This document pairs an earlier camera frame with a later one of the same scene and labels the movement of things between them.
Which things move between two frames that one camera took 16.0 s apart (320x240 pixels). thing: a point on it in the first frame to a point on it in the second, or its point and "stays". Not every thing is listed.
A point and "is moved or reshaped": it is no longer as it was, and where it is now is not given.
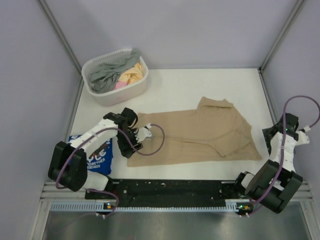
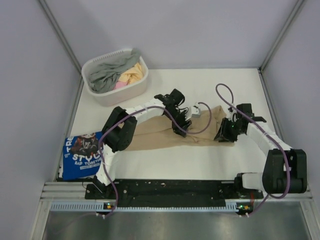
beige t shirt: [214, 132] is moved or reshaped
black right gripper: [268, 146] to [223, 135]
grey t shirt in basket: [104, 78] stays
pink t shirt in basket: [119, 84] stays
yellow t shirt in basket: [132, 75] stays
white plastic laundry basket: [117, 96] stays
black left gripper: [126, 150] to [184, 123]
